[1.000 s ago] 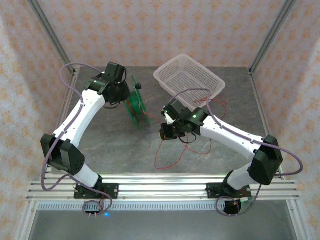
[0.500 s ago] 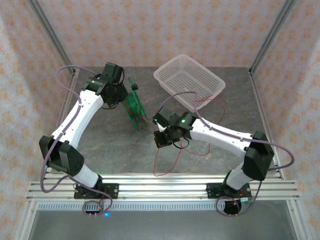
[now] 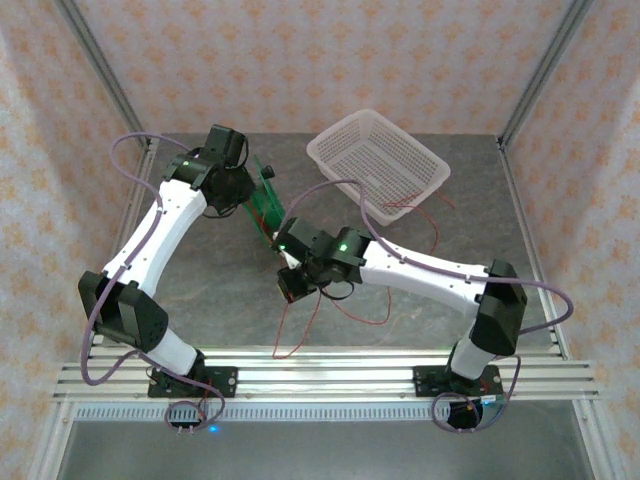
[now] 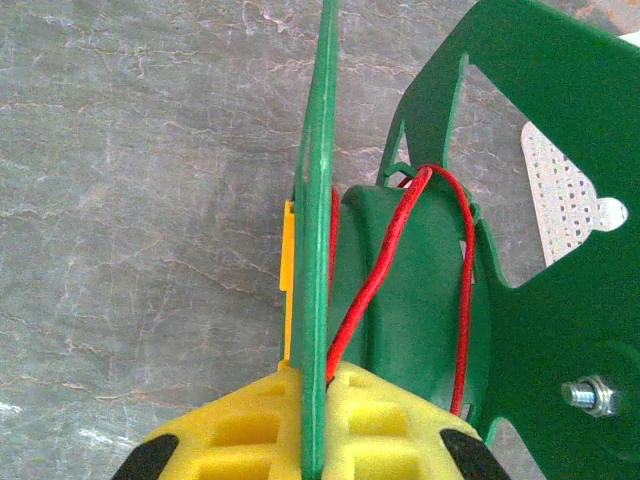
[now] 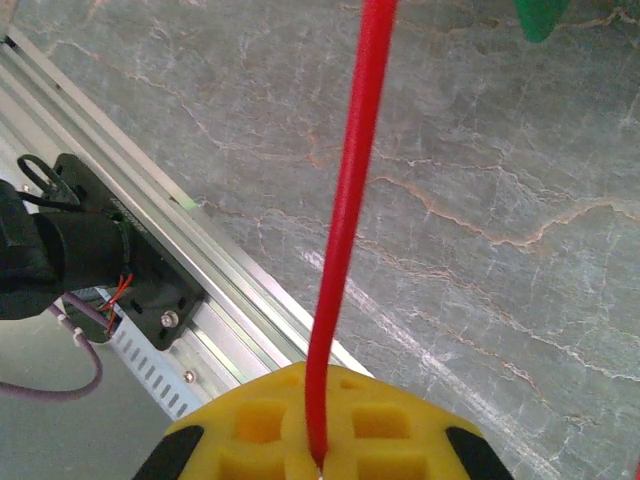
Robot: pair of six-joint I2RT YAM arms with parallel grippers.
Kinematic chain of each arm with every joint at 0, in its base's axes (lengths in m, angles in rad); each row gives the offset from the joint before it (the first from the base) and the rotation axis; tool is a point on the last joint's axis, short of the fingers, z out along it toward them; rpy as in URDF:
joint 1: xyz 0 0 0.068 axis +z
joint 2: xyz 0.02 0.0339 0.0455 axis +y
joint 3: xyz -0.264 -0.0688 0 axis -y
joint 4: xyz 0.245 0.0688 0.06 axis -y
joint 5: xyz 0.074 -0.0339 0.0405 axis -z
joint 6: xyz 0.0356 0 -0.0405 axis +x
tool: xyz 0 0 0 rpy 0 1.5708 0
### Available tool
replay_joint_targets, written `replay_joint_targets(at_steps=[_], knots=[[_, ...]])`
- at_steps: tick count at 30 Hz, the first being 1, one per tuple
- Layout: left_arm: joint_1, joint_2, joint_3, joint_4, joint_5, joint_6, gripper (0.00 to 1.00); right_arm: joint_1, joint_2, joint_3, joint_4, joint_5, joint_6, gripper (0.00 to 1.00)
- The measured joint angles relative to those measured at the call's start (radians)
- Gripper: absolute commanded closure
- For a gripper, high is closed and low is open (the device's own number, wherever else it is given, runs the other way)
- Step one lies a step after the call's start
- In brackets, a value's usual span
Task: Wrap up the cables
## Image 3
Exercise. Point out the aluminium mounting rail frame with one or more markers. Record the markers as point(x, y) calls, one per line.
point(325, 372)

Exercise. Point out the aluminium corner post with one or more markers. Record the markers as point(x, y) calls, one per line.
point(546, 65)
point(102, 65)

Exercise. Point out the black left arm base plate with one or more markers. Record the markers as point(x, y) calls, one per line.
point(225, 382)

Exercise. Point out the white perforated plastic basket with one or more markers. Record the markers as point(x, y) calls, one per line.
point(380, 150)

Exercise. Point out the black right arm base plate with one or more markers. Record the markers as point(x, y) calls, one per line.
point(425, 385)

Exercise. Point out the small green circuit board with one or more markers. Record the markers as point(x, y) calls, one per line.
point(492, 399)

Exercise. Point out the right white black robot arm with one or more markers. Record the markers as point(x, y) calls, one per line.
point(425, 275)

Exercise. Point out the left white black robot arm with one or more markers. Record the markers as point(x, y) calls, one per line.
point(150, 240)

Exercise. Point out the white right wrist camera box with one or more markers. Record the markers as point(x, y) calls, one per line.
point(291, 257)

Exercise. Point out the aluminium table side rail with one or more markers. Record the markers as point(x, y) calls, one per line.
point(510, 175)
point(145, 162)

